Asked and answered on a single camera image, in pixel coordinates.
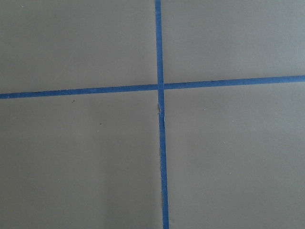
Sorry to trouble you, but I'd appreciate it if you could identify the brown paper table cover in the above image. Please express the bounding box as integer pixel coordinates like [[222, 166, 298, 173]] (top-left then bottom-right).
[[0, 0, 305, 229]]

